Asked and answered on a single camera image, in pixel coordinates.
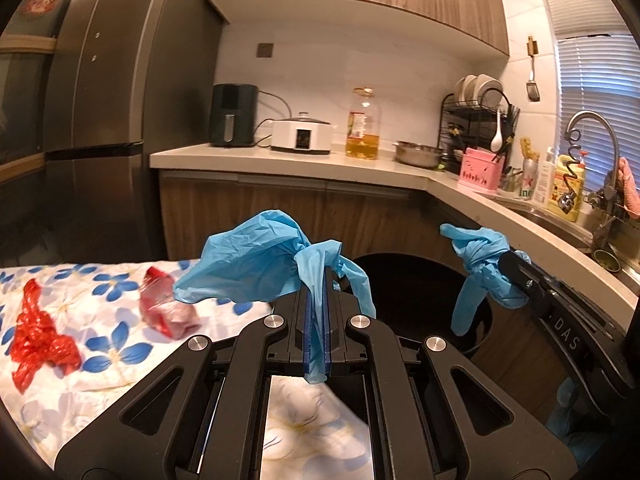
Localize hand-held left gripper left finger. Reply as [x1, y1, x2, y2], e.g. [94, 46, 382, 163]
[54, 282, 317, 480]

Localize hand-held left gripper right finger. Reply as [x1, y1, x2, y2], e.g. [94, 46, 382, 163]
[316, 267, 566, 480]

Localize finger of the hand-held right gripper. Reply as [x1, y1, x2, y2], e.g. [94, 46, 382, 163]
[497, 249, 556, 318]

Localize blue plastic glove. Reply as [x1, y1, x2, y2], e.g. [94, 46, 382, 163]
[172, 209, 378, 386]
[439, 223, 533, 336]

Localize black trash bin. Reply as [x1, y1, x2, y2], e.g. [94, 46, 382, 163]
[350, 252, 496, 361]

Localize steel sink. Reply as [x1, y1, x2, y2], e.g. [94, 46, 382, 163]
[500, 200, 636, 273]

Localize yellow detergent bottle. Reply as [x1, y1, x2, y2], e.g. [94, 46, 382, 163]
[547, 160, 587, 222]

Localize black spiral holder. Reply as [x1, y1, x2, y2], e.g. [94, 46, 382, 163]
[556, 146, 587, 216]

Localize white plastic bottle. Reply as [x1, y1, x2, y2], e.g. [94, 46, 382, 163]
[531, 147, 557, 206]

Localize pink plastic basket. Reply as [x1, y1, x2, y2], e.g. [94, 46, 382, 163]
[459, 147, 507, 195]

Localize wooden lower cabinet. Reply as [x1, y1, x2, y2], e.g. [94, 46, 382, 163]
[159, 170, 566, 361]

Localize wooden cabinet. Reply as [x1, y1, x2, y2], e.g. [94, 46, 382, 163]
[159, 170, 566, 361]
[206, 0, 511, 58]

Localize pink cloth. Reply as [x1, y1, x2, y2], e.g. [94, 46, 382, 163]
[617, 156, 640, 218]

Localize clear bag with red contents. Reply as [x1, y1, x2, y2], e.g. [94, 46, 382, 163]
[139, 266, 202, 338]

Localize steel faucet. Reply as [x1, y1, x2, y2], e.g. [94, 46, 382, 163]
[565, 111, 621, 201]

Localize steel bowl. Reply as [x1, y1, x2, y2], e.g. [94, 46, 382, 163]
[392, 141, 446, 169]

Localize black dish rack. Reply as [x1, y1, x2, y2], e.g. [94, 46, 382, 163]
[440, 89, 521, 176]

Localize white kitchen countertop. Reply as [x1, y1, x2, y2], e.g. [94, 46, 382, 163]
[150, 144, 640, 341]

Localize metal slotted spatula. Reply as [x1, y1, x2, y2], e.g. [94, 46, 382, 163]
[525, 36, 541, 102]

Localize cooking oil bottle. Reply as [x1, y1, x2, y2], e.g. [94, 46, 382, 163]
[345, 87, 383, 161]

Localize white electric cooker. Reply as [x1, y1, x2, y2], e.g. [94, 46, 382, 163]
[270, 112, 335, 156]

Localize white plate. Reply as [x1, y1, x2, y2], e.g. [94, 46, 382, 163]
[455, 75, 478, 103]
[472, 74, 505, 106]

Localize floral tablecloth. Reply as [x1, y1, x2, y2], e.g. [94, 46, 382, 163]
[0, 257, 373, 480]

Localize white window blinds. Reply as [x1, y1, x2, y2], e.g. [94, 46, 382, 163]
[552, 35, 640, 196]

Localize black air fryer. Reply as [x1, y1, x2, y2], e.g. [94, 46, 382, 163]
[209, 84, 259, 148]

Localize red plastic bag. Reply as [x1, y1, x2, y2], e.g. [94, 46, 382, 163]
[11, 279, 81, 393]

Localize dark grey refrigerator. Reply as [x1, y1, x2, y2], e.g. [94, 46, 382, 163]
[42, 0, 226, 266]

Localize wooden upper cabinet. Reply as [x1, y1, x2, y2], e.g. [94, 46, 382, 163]
[206, 0, 511, 58]

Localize wooden glass-panel door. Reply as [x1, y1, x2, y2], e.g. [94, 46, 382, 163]
[0, 0, 68, 196]

